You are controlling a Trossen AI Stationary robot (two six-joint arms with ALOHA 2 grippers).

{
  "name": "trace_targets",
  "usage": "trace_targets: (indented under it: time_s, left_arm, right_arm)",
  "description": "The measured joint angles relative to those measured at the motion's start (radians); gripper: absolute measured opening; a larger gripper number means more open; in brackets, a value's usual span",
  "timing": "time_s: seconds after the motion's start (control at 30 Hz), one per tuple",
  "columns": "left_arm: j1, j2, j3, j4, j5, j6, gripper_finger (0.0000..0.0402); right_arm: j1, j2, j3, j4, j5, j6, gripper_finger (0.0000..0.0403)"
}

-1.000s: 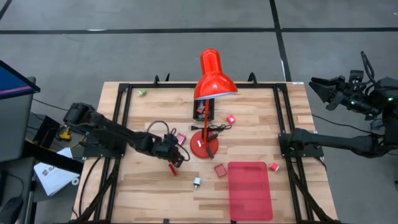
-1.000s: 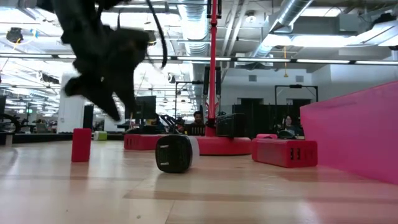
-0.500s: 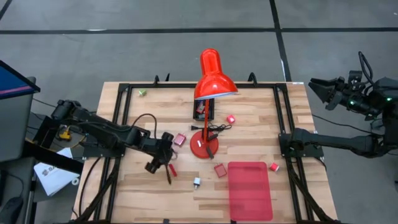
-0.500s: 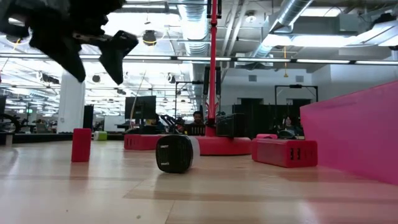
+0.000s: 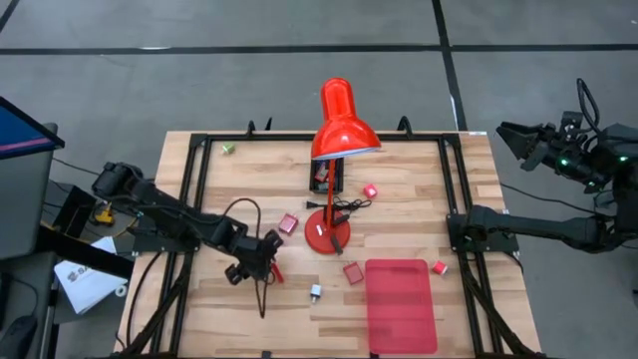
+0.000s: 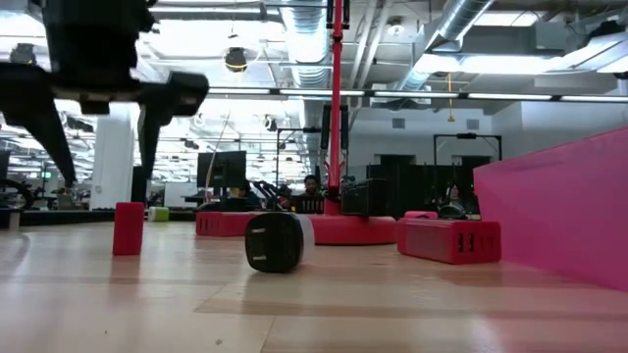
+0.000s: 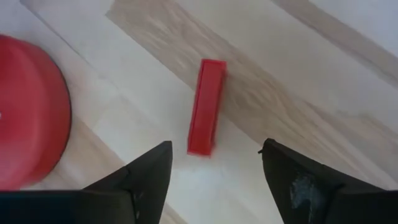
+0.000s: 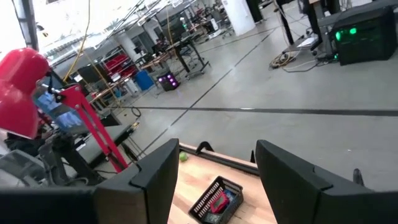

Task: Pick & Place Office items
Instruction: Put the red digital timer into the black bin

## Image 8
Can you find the blue item in basket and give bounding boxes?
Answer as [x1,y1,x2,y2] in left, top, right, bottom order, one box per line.
[223,189,238,202]

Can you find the black mesh basket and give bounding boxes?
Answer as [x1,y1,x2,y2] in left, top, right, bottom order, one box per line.
[188,175,244,224]

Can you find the small pink labelled box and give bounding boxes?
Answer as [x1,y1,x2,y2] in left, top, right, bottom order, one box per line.
[210,191,231,215]

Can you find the black computer green lights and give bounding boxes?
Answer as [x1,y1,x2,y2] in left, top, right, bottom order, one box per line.
[330,5,398,67]

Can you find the black table edge rail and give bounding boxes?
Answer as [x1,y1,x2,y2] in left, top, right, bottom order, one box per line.
[179,141,259,176]

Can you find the tall black cabinet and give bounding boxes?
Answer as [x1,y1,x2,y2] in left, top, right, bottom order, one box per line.
[246,0,265,23]

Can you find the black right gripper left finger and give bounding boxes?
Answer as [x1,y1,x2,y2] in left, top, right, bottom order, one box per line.
[93,138,180,224]

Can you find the yellow hanging cable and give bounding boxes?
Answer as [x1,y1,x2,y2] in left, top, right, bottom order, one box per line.
[63,0,91,82]

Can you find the black work desk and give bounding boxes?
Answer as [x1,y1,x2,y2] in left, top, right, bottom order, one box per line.
[166,35,211,79]

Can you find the black computer purple lights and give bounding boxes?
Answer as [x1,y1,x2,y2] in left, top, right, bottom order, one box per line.
[157,72,180,92]

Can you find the white building column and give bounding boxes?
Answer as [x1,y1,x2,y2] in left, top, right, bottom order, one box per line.
[221,0,257,37]

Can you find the floor cable pile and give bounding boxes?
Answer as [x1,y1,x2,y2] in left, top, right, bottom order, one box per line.
[269,51,300,70]

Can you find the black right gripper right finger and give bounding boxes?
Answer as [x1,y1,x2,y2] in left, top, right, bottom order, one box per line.
[254,139,374,224]

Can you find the red desk lamp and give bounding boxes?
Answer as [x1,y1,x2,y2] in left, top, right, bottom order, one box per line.
[0,47,129,174]

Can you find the blue plastic bin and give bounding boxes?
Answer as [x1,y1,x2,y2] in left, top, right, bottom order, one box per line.
[134,70,155,91]

